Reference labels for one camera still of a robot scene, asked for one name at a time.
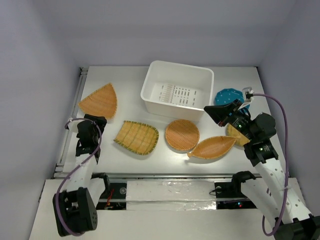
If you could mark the white plastic bin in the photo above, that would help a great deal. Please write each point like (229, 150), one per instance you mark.
(177, 90)

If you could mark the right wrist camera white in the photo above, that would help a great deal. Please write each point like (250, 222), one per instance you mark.
(248, 97)

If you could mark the fan-shaped woven bamboo plate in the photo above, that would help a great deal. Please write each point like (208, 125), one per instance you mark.
(101, 103)

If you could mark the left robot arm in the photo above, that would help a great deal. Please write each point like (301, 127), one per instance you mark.
(78, 195)

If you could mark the blue polka dot plate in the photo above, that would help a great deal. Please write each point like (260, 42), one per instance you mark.
(229, 95)

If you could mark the leaf-shaped woven bamboo plate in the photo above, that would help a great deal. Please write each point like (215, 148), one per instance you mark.
(213, 147)

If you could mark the round orange woven plate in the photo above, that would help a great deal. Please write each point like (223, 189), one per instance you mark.
(182, 135)

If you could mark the green-rimmed rectangular bamboo plate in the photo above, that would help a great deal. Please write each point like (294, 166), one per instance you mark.
(137, 137)

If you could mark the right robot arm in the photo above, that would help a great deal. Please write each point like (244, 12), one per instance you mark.
(280, 205)

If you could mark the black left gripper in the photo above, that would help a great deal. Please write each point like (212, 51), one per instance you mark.
(100, 120)

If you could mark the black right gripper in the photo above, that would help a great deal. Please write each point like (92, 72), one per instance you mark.
(221, 112)

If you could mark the round green-rimmed bamboo plate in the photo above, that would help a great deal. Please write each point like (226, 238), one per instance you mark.
(241, 140)

